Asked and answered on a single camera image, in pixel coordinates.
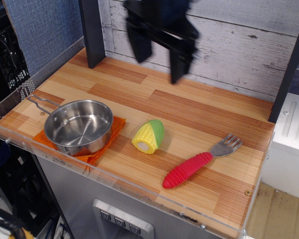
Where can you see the dark grey right post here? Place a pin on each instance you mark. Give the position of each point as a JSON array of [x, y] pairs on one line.
[[285, 84]]

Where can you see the silver toy fridge cabinet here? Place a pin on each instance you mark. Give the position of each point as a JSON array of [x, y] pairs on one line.
[[75, 193]]

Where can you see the blue fabric panel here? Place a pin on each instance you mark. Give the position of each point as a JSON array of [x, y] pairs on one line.
[[44, 28]]

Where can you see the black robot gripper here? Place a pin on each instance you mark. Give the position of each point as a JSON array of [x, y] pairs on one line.
[[164, 22]]

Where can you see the white side cabinet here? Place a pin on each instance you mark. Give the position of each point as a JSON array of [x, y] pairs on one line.
[[281, 168]]

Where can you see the red handled metal fork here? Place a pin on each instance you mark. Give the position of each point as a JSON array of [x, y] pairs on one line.
[[185, 170]]

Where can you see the dark grey post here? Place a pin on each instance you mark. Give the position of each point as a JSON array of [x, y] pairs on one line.
[[92, 30], [285, 84]]

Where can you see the orange knitted cloth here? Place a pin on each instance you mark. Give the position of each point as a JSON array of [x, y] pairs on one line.
[[88, 155]]

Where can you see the stainless steel pan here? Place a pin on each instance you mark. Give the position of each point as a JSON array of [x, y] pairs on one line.
[[76, 124]]

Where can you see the clear acrylic guard rail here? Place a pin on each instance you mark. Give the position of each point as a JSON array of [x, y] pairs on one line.
[[218, 197]]

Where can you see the silver dispenser button panel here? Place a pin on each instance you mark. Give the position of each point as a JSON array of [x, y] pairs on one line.
[[114, 223]]

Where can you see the black equipment rack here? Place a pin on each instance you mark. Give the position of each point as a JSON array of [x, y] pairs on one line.
[[13, 68]]

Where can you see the yellow green toy corn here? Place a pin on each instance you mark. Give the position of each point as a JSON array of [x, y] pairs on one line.
[[149, 137]]

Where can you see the dark grey left post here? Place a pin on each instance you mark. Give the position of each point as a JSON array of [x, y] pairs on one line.
[[92, 30]]

